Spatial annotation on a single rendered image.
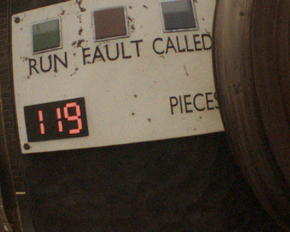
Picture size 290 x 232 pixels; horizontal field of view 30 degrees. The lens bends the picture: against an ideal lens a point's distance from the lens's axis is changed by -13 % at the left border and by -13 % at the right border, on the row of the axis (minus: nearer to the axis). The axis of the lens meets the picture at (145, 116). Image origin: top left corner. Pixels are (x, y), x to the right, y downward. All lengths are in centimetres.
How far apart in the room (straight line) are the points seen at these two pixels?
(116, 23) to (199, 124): 15
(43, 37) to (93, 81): 9
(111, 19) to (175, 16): 7
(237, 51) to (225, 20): 3
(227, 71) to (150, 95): 16
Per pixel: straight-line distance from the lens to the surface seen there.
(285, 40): 52
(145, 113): 68
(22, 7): 74
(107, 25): 68
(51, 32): 69
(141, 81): 68
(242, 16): 56
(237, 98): 55
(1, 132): 357
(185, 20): 68
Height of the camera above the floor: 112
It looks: 3 degrees down
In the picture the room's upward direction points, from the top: 7 degrees counter-clockwise
